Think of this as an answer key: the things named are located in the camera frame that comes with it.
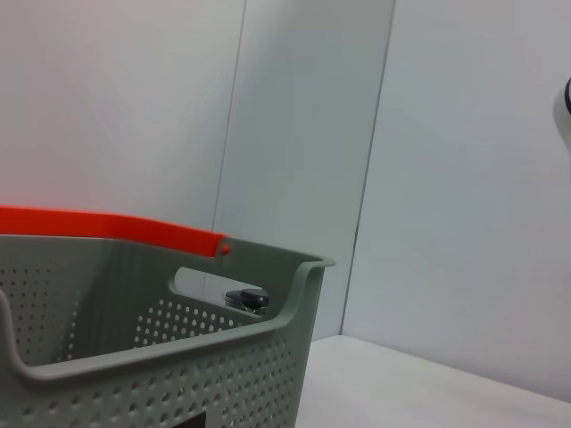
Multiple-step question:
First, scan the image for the grey-green perforated storage basket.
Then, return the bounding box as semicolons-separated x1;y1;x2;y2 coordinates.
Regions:
0;234;338;428

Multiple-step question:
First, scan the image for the glass teapot with black lid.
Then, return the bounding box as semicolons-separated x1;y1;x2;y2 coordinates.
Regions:
224;288;272;317

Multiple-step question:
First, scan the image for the orange basket swing handle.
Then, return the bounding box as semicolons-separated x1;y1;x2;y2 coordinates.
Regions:
0;203;233;260

